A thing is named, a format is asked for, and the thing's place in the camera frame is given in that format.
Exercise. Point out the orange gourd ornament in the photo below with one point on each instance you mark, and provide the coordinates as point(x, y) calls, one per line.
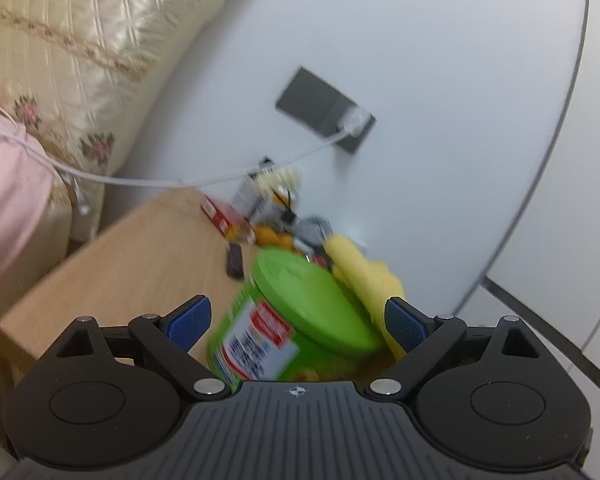
point(268, 237)

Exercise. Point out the white charger plug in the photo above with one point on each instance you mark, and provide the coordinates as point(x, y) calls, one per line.
point(354, 120)

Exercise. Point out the cream quilted headboard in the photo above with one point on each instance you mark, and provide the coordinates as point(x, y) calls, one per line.
point(83, 75)

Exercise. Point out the purple black lighter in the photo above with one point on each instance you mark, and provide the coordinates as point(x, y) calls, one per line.
point(234, 262)

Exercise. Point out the pink bed sheet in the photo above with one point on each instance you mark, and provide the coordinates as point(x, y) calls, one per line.
point(25, 186)

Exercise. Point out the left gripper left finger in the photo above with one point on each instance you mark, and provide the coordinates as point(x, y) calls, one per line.
point(165, 342)

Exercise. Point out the white cap pill bottle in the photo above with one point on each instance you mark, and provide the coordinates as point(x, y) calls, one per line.
point(278, 205)

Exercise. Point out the red cigarette pack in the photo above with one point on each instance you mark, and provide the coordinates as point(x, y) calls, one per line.
point(229, 222)

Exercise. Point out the grey wall socket panel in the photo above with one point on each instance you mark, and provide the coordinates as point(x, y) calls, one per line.
point(315, 103)

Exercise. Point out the green plastic container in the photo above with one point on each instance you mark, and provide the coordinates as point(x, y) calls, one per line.
point(292, 321)

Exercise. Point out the white artificial flowers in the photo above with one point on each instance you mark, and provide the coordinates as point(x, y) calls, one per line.
point(288, 178)

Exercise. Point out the grey crumpled cloth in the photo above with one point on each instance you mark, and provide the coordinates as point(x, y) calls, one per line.
point(312, 230)

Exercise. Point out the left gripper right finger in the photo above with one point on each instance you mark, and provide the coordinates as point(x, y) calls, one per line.
point(426, 342)

